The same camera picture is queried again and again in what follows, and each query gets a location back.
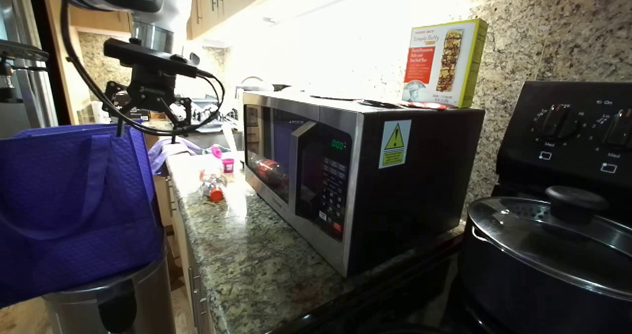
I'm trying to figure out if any blue fabric bag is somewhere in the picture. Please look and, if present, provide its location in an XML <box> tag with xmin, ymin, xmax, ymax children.
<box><xmin>0</xmin><ymin>124</ymin><xmax>166</xmax><ymax>308</ymax></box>

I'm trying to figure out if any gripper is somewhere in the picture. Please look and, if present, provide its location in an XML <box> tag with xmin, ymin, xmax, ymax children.
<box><xmin>102</xmin><ymin>65</ymin><xmax>194</xmax><ymax>144</ymax></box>

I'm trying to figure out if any snack bar box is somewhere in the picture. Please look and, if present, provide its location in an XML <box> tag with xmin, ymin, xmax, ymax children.
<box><xmin>401</xmin><ymin>18</ymin><xmax>489</xmax><ymax>109</ymax></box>

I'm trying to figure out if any microwave door handle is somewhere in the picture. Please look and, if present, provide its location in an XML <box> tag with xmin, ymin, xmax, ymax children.
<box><xmin>288</xmin><ymin>121</ymin><xmax>317</xmax><ymax>222</ymax></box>

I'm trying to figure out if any glass pot lid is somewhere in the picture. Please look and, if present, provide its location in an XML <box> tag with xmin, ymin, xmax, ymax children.
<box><xmin>466</xmin><ymin>186</ymin><xmax>632</xmax><ymax>301</ymax></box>

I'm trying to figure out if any stainless steel refrigerator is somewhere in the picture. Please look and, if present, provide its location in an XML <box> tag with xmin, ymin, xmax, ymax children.
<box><xmin>0</xmin><ymin>0</ymin><xmax>59</xmax><ymax>139</ymax></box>

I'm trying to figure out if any black stove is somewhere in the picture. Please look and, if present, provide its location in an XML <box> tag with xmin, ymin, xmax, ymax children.
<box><xmin>447</xmin><ymin>81</ymin><xmax>632</xmax><ymax>334</ymax></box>

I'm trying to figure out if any microwave door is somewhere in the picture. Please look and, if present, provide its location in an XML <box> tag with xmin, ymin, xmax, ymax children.
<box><xmin>242</xmin><ymin>92</ymin><xmax>364</xmax><ymax>277</ymax></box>

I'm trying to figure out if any black cooking pot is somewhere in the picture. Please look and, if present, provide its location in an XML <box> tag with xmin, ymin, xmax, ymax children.
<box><xmin>458</xmin><ymin>186</ymin><xmax>632</xmax><ymax>334</ymax></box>

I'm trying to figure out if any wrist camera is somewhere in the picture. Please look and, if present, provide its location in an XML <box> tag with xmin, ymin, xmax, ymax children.
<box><xmin>103</xmin><ymin>38</ymin><xmax>216</xmax><ymax>79</ymax></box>

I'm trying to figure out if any microwave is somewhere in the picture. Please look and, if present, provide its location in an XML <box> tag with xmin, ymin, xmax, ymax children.
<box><xmin>241</xmin><ymin>90</ymin><xmax>486</xmax><ymax>278</ymax></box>

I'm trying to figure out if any stainless steel trash can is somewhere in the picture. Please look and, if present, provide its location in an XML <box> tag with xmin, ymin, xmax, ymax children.
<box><xmin>41</xmin><ymin>253</ymin><xmax>177</xmax><ymax>334</ymax></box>

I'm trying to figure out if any drawer handle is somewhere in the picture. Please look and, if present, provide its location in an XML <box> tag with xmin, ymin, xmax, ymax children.
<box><xmin>187</xmin><ymin>266</ymin><xmax>199</xmax><ymax>328</ymax></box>

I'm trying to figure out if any purple cloth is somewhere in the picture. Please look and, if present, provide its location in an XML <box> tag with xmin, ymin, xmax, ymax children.
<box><xmin>148</xmin><ymin>137</ymin><xmax>204</xmax><ymax>175</ymax></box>

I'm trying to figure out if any stove knob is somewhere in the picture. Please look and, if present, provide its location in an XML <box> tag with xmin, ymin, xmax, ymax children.
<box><xmin>603</xmin><ymin>109</ymin><xmax>632</xmax><ymax>148</ymax></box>
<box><xmin>534</xmin><ymin>104</ymin><xmax>582</xmax><ymax>140</ymax></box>

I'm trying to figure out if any clear plastic bottle red cap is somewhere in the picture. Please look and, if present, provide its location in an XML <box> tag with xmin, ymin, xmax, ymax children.
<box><xmin>199</xmin><ymin>168</ymin><xmax>228</xmax><ymax>203</ymax></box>

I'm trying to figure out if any red snack wrapper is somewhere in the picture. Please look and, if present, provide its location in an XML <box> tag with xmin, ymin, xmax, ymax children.
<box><xmin>399</xmin><ymin>100</ymin><xmax>456</xmax><ymax>111</ymax></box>

